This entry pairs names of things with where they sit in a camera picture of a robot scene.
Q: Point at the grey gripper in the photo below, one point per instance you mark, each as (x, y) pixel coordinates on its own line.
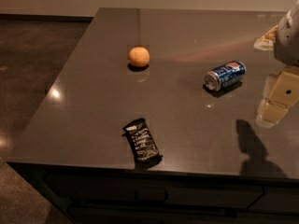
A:
(288, 38)

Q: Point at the black rxbar chocolate wrapper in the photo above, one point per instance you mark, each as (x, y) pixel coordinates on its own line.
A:
(141, 141)

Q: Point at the blue pepsi soda can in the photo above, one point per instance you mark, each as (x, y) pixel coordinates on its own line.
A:
(225, 75)

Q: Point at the orange fruit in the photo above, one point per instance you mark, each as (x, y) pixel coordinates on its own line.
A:
(139, 57)

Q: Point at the dark cabinet with drawers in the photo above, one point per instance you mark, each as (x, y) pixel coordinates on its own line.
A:
(89, 195)

